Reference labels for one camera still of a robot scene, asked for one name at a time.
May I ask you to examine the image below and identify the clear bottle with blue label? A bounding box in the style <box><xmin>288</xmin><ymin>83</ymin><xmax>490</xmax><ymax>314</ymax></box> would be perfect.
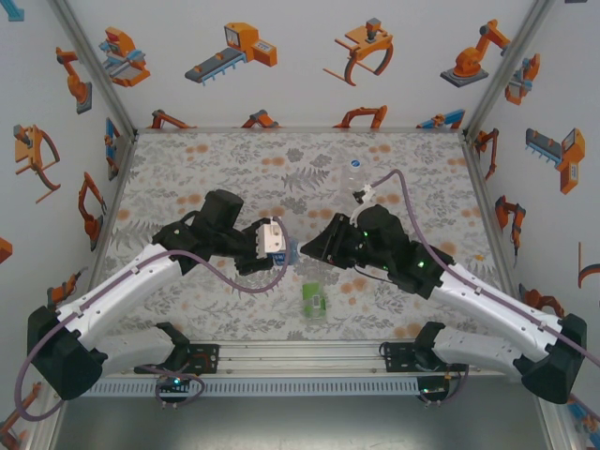
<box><xmin>271</xmin><ymin>236</ymin><xmax>306</xmax><ymax>266</ymax></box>

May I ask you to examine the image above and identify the clear bottle with green label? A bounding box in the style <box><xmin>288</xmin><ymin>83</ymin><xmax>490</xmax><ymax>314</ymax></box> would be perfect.
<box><xmin>301</xmin><ymin>280</ymin><xmax>329</xmax><ymax>328</ymax></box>

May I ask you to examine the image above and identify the clear unlabelled plastic bottle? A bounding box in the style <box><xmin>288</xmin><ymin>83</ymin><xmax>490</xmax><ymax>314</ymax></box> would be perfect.
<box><xmin>340</xmin><ymin>157</ymin><xmax>371</xmax><ymax>207</ymax></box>

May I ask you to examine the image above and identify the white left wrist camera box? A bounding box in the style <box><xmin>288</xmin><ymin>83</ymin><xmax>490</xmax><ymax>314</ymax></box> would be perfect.
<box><xmin>256</xmin><ymin>221</ymin><xmax>288</xmax><ymax>258</ymax></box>

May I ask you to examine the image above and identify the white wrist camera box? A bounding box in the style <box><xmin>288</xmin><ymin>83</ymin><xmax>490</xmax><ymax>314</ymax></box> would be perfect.
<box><xmin>352</xmin><ymin>182</ymin><xmax>382</xmax><ymax>221</ymax></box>
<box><xmin>256</xmin><ymin>221</ymin><xmax>288</xmax><ymax>258</ymax></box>

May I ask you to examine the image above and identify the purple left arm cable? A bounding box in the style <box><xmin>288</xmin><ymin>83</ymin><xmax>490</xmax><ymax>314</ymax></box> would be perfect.
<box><xmin>15</xmin><ymin>216</ymin><xmax>290</xmax><ymax>419</ymax></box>

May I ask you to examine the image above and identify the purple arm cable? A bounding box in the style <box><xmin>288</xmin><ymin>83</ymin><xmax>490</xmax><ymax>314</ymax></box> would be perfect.
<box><xmin>15</xmin><ymin>216</ymin><xmax>290</xmax><ymax>419</ymax></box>
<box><xmin>372</xmin><ymin>169</ymin><xmax>600</xmax><ymax>409</ymax></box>

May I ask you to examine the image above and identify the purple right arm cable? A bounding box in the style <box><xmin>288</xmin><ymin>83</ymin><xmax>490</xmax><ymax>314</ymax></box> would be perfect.
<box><xmin>372</xmin><ymin>169</ymin><xmax>600</xmax><ymax>409</ymax></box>

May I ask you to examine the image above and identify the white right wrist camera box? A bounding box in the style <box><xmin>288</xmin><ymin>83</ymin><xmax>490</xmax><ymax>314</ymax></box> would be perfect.
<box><xmin>352</xmin><ymin>182</ymin><xmax>382</xmax><ymax>221</ymax></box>

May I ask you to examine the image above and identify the aluminium table end rail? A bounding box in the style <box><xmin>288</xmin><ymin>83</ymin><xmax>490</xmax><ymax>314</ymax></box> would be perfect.
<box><xmin>135</xmin><ymin>125</ymin><xmax>465</xmax><ymax>135</ymax></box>

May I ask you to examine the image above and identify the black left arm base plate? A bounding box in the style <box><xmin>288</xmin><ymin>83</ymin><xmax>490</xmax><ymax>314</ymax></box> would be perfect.
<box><xmin>134</xmin><ymin>343</ymin><xmax>220</xmax><ymax>375</ymax></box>

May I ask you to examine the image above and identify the aluminium table side rail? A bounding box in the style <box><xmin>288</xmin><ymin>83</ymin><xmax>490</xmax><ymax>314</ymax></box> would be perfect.
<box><xmin>86</xmin><ymin>132</ymin><xmax>140</xmax><ymax>292</ymax></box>
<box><xmin>461</xmin><ymin>139</ymin><xmax>533</xmax><ymax>320</ymax></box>

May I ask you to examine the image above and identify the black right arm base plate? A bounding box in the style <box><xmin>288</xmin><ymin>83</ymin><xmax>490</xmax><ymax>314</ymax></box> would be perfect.
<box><xmin>382</xmin><ymin>341</ymin><xmax>470</xmax><ymax>374</ymax></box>

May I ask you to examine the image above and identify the slotted grey cable duct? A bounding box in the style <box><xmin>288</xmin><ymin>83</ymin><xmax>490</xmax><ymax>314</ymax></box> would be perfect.
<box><xmin>88</xmin><ymin>378</ymin><xmax>421</xmax><ymax>398</ymax></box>

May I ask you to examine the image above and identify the aluminium frame post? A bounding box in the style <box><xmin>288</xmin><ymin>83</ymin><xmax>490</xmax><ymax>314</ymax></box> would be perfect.
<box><xmin>461</xmin><ymin>0</ymin><xmax>557</xmax><ymax>140</ymax></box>
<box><xmin>46</xmin><ymin>0</ymin><xmax>140</xmax><ymax>137</ymax></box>

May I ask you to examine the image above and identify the aluminium frame leg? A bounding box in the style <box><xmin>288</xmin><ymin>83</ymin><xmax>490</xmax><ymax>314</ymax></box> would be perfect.
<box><xmin>27</xmin><ymin>397</ymin><xmax>67</xmax><ymax>450</ymax></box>
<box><xmin>538</xmin><ymin>400</ymin><xmax>580</xmax><ymax>450</ymax></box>

